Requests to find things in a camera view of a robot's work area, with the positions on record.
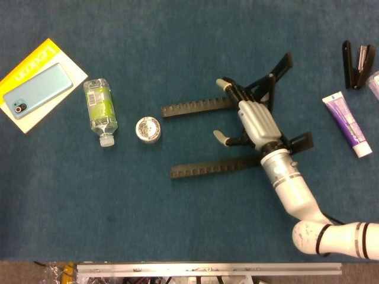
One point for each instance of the yellow white booklet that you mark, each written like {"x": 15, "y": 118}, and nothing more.
{"x": 75, "y": 74}

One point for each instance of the light blue smartphone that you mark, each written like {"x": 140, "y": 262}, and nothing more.
{"x": 38, "y": 91}

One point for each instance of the clear plastic bag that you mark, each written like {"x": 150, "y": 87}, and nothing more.
{"x": 50, "y": 273}

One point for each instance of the aluminium frame rail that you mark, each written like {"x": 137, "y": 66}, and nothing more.
{"x": 207, "y": 270}

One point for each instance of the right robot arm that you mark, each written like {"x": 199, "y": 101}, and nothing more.
{"x": 296, "y": 192}

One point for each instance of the small round metal tin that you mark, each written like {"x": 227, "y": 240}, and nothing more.
{"x": 148, "y": 130}

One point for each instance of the clear plastic card packet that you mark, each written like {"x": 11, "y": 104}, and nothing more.
{"x": 375, "y": 83}

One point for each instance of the black folding laptop stand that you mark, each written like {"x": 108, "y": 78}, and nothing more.
{"x": 192, "y": 108}

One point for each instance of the black stapler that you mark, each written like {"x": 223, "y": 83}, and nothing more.
{"x": 353, "y": 75}

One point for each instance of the clear bottle green label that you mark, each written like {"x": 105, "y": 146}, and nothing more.
{"x": 100, "y": 106}

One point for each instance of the purple white toothpaste tube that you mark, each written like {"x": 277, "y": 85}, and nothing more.
{"x": 346, "y": 121}

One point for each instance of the yellow plug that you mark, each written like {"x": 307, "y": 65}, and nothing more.
{"x": 68, "y": 269}

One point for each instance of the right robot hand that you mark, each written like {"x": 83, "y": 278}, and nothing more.
{"x": 257, "y": 124}

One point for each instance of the teal felt table cloth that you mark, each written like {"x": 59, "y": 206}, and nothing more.
{"x": 177, "y": 44}

